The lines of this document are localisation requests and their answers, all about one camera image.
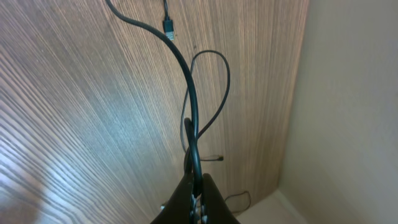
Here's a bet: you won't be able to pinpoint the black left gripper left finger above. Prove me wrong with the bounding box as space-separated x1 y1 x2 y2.
151 174 193 224

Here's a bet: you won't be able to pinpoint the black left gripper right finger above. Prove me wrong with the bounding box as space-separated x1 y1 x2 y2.
201 174 239 224

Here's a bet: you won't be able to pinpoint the thin black USB cable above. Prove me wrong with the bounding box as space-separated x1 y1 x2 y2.
104 0 203 197
162 0 231 162
223 190 252 215

